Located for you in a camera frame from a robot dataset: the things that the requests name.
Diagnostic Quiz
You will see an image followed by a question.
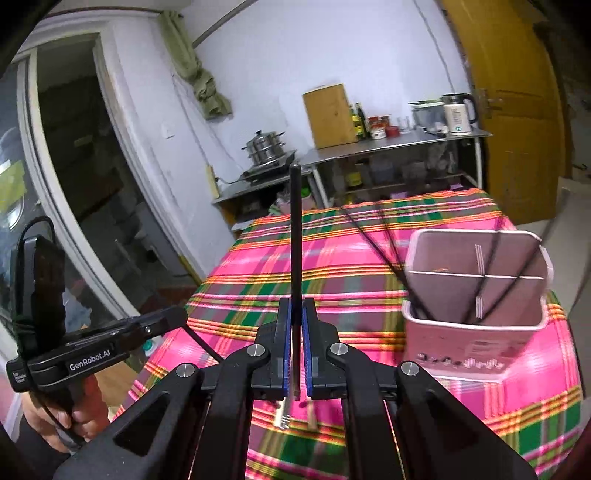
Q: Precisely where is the black chopstick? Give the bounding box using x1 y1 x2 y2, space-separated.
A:
277 163 306 432

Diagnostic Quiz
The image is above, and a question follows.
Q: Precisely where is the black induction cooktop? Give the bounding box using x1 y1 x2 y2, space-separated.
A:
242 150 298 184

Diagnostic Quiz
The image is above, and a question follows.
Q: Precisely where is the white electric kettle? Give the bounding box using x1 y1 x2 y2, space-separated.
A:
441 92 479 136

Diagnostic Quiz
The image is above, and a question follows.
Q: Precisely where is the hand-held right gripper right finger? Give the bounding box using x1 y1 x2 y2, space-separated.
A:
302 296 539 480

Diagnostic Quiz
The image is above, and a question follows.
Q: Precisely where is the green curtain cloth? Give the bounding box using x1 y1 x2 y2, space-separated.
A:
159 9 233 121

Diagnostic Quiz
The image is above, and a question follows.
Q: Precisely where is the bunch of chopsticks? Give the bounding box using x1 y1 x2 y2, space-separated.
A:
339 203 546 324

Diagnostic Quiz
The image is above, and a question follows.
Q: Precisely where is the tall steel counter table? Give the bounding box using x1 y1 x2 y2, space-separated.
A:
298 127 494 209

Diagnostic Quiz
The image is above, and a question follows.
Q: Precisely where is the yellow wooden door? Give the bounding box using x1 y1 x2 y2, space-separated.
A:
438 0 574 227

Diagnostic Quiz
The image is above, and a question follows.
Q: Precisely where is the grey plastic container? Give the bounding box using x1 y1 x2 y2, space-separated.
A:
411 98 446 133

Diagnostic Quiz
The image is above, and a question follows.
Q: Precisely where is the wooden cutting board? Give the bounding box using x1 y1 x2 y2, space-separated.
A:
302 83 359 149

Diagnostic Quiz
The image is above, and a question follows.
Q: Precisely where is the steel steamer pot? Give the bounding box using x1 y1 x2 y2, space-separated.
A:
241 130 288 167

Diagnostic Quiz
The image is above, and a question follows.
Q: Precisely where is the low steel table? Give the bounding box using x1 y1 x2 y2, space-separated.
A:
211 171 320 232

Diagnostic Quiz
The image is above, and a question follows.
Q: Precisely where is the glass sliding door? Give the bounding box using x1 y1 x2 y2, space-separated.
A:
0 46 211 333

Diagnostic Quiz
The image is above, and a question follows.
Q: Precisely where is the pink plaid tablecloth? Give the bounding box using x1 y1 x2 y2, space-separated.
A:
113 187 583 480

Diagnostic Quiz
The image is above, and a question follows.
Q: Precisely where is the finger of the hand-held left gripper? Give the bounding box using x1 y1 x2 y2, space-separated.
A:
122 306 188 344

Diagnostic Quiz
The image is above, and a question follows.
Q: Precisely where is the pink plastic utensil holder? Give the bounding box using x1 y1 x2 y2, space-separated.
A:
401 228 555 384

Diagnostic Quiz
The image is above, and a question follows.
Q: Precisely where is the person's left hand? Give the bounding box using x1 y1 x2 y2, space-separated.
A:
23 375 113 457

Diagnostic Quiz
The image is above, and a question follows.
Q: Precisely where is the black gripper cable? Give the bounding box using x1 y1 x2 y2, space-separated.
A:
13 216 225 446

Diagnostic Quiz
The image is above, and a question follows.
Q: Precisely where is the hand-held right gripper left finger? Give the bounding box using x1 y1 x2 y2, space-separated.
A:
53 298 293 480

